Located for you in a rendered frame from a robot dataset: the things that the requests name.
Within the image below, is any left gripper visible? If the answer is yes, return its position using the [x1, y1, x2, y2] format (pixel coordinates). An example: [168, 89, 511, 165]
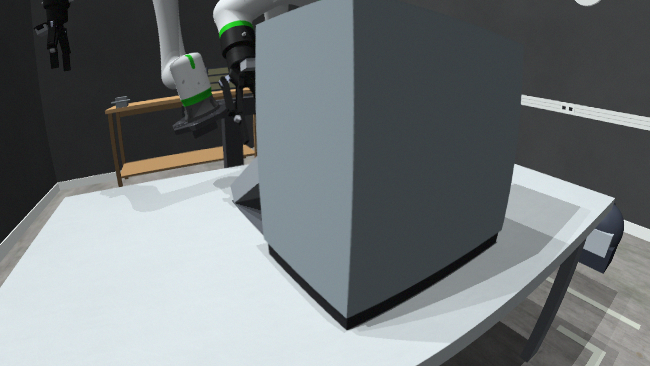
[218, 44, 256, 145]

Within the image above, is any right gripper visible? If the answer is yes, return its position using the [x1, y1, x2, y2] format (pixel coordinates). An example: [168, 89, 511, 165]
[46, 6, 71, 71]

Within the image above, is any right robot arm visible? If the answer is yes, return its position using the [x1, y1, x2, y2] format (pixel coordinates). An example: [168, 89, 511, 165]
[41, 0, 220, 122]

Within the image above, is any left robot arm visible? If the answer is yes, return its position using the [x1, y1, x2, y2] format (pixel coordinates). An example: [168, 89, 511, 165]
[213, 0, 319, 72]

